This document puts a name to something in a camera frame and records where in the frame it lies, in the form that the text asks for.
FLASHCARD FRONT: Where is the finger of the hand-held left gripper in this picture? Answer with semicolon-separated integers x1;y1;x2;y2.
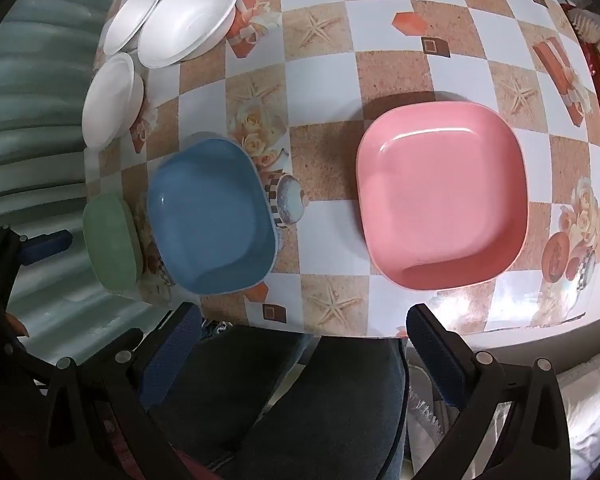
0;227;73;306

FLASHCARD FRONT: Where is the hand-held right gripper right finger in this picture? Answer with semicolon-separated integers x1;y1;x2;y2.
406;304;573;480

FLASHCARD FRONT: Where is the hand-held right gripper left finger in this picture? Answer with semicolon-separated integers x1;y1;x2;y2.
45;302;203;480

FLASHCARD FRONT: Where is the green square plate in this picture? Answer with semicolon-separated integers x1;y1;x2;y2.
82;192;145;295

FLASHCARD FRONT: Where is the blue square plate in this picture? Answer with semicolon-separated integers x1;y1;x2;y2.
146;137;281;295

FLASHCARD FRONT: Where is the pink square plate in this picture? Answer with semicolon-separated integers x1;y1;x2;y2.
356;101;530;292

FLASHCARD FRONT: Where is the large white foam bowl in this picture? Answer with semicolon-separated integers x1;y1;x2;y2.
137;0;241;69

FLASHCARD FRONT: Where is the person's left hand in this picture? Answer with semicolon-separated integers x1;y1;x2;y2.
2;312;31;340

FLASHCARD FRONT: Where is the white laced shoe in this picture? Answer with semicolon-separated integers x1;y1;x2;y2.
405;350;448;446

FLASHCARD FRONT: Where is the teal ribbed sofa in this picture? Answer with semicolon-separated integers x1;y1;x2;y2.
0;0;173;361

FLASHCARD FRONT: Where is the small white foam bowl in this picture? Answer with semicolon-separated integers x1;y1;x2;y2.
81;52;146;149
102;0;167;56

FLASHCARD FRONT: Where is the white padded cloth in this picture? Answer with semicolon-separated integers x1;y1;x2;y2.
555;345;600;480

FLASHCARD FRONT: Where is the checkered printed tablecloth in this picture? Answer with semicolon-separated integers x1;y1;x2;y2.
82;0;600;338

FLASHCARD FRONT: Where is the red cloth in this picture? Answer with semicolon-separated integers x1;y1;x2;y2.
577;40;600;106

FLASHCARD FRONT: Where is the white foam fruit net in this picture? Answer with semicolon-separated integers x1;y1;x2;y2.
567;7;600;41

